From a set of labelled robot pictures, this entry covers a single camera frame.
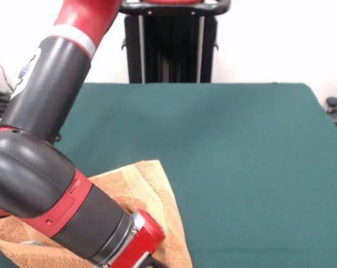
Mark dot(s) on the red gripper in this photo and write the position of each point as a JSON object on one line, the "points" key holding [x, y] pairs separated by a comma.
{"points": [[143, 240]]}

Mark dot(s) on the orange terry towel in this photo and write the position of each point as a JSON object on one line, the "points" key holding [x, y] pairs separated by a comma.
{"points": [[157, 190]]}

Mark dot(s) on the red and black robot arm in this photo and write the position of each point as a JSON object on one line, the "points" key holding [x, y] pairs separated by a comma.
{"points": [[45, 181]]}

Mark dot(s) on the dark green table cloth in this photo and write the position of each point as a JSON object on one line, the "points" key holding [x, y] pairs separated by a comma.
{"points": [[255, 167]]}

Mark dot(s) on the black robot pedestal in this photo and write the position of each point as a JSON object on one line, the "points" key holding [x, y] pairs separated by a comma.
{"points": [[171, 50]]}

